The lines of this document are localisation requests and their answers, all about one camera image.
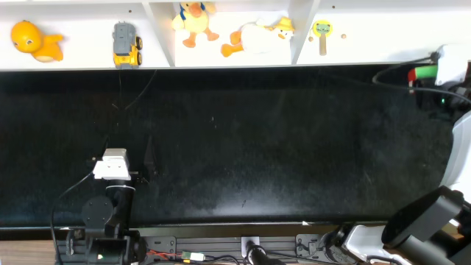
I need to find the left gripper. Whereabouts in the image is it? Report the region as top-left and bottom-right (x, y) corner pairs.
(101, 133), (160, 185)

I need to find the yellow rubber duck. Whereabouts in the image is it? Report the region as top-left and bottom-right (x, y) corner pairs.
(10, 19), (65, 63)

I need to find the many-coloured puzzle cube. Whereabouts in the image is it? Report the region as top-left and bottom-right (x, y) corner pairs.
(407, 64), (439, 95)

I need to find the yellow wooden rattle drum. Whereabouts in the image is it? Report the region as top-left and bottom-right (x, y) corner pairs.
(308, 19), (348, 57)

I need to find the grey and yellow toy truck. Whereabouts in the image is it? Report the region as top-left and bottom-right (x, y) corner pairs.
(111, 21), (144, 70)

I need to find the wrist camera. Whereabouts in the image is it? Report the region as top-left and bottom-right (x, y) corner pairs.
(92, 148), (132, 182)
(435, 43), (470, 88)

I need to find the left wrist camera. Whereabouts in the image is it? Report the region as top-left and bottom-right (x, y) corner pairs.
(92, 148), (132, 182)

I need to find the white shelf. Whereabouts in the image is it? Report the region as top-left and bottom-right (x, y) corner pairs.
(0, 0), (471, 71)

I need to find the white plush duck yellow hat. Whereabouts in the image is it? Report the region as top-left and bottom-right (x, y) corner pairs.
(220, 16), (296, 58)

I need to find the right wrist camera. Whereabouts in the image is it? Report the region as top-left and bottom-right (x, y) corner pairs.
(435, 43), (470, 88)

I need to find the mounting rail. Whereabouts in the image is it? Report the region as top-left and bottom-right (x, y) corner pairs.
(141, 227), (356, 265)

